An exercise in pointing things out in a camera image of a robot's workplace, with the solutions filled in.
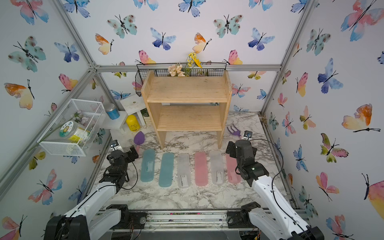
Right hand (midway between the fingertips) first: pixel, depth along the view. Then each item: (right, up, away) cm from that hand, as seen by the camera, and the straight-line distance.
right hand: (240, 143), depth 79 cm
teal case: (-53, -15, +12) cm, 56 cm away
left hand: (-63, -3, +6) cm, 63 cm away
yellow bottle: (-67, +12, +22) cm, 71 cm away
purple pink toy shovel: (-63, 0, +26) cm, 69 cm away
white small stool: (-64, +22, +15) cm, 69 cm away
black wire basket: (-58, +41, +16) cm, 73 cm away
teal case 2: (-41, -17, +12) cm, 46 cm away
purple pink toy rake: (+6, +4, +29) cm, 30 cm away
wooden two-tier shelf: (-24, +28, +48) cm, 60 cm away
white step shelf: (-77, +11, +12) cm, 79 cm away
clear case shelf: (-31, -18, +12) cm, 38 cm away
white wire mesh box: (-81, +16, +1) cm, 83 cm away
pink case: (-21, -17, +12) cm, 29 cm away
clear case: (-11, -15, +14) cm, 23 cm away
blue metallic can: (-75, +17, +14) cm, 78 cm away
